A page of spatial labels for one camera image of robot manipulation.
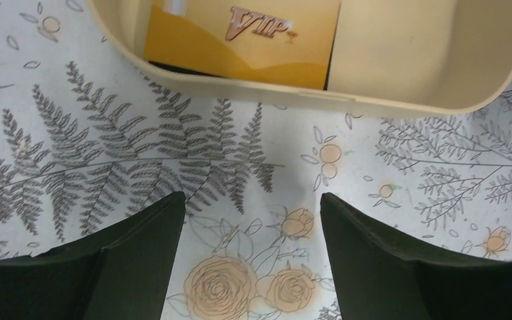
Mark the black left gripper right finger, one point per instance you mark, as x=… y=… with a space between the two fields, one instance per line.
x=380 y=272

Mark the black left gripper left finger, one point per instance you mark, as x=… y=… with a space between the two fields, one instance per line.
x=119 y=272

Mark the floral patterned table mat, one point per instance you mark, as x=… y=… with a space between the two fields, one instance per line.
x=86 y=140

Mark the beige oval plastic tray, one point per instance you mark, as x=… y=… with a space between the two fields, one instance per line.
x=389 y=58

